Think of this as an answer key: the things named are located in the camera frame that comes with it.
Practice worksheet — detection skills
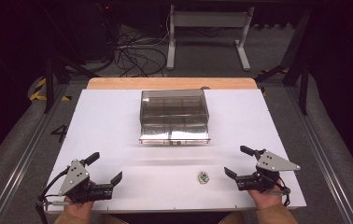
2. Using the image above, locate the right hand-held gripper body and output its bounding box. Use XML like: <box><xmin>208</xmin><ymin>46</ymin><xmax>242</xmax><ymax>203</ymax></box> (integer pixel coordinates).
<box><xmin>235</xmin><ymin>149</ymin><xmax>302</xmax><ymax>192</ymax></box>

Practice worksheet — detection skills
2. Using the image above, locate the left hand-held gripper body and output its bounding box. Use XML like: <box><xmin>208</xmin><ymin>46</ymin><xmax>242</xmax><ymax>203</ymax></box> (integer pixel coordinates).
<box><xmin>58</xmin><ymin>159</ymin><xmax>114</xmax><ymax>203</ymax></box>

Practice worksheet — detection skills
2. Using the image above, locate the small green white ornament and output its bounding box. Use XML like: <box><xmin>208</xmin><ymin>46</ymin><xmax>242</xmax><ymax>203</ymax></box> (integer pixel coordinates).
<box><xmin>197</xmin><ymin>171</ymin><xmax>209</xmax><ymax>185</ymax></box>

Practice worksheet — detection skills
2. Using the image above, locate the transparent plastic drawer box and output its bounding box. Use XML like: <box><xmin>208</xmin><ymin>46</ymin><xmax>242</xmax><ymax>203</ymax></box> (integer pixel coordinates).
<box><xmin>138</xmin><ymin>89</ymin><xmax>212</xmax><ymax>146</ymax></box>

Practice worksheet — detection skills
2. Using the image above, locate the person's left hand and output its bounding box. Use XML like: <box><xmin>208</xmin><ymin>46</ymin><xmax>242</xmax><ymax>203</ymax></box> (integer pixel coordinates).
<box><xmin>64</xmin><ymin>198</ymin><xmax>95</xmax><ymax>220</ymax></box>

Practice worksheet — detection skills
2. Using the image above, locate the person's right hand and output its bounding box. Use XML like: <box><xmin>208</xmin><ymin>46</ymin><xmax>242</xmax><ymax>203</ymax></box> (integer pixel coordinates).
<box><xmin>247</xmin><ymin>186</ymin><xmax>284</xmax><ymax>211</ymax></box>

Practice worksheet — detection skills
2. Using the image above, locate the white table cover board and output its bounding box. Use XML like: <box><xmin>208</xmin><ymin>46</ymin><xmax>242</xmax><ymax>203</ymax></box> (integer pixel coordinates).
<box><xmin>45</xmin><ymin>88</ymin><xmax>307</xmax><ymax>215</ymax></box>

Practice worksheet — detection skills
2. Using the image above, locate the black metal stand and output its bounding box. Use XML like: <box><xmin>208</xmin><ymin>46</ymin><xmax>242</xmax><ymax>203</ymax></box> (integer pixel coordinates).
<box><xmin>42</xmin><ymin>54</ymin><xmax>102</xmax><ymax>115</ymax></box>
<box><xmin>254</xmin><ymin>10</ymin><xmax>311</xmax><ymax>117</ymax></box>

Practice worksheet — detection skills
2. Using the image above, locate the yellow black hazard tape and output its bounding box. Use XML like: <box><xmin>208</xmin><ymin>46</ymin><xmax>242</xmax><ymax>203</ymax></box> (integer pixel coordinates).
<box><xmin>29</xmin><ymin>77</ymin><xmax>73</xmax><ymax>103</ymax></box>

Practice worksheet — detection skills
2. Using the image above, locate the dark equipment cabinet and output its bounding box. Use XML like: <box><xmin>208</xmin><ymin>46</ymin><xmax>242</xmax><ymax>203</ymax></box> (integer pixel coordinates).
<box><xmin>68</xmin><ymin>0</ymin><xmax>120</xmax><ymax>64</ymax></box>

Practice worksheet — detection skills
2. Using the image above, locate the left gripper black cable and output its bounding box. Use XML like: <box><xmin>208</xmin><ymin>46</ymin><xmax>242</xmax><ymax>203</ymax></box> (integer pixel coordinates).
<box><xmin>35</xmin><ymin>167</ymin><xmax>73</xmax><ymax>224</ymax></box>

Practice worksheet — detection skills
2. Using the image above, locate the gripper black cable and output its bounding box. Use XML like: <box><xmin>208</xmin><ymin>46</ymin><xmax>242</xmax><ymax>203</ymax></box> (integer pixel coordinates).
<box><xmin>35</xmin><ymin>167</ymin><xmax>73</xmax><ymax>224</ymax></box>
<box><xmin>269</xmin><ymin>176</ymin><xmax>291</xmax><ymax>207</ymax></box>

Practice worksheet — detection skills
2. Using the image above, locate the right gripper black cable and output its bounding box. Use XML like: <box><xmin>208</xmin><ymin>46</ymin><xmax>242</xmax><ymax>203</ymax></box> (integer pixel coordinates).
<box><xmin>269</xmin><ymin>176</ymin><xmax>291</xmax><ymax>207</ymax></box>

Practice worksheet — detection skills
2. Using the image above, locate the aluminium floor rail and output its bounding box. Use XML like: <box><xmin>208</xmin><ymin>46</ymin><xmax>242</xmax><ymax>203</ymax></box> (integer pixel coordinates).
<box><xmin>0</xmin><ymin>83</ymin><xmax>70</xmax><ymax>224</ymax></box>
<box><xmin>285</xmin><ymin>87</ymin><xmax>353</xmax><ymax>224</ymax></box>

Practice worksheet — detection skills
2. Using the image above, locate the tangle of black floor cables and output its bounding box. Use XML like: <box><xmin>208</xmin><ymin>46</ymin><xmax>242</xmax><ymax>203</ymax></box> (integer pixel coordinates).
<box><xmin>114</xmin><ymin>23</ymin><xmax>170</xmax><ymax>78</ymax></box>

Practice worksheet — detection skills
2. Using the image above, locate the white metal stand frame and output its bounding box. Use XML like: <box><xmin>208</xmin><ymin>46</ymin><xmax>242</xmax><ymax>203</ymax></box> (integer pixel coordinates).
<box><xmin>166</xmin><ymin>4</ymin><xmax>256</xmax><ymax>72</ymax></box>

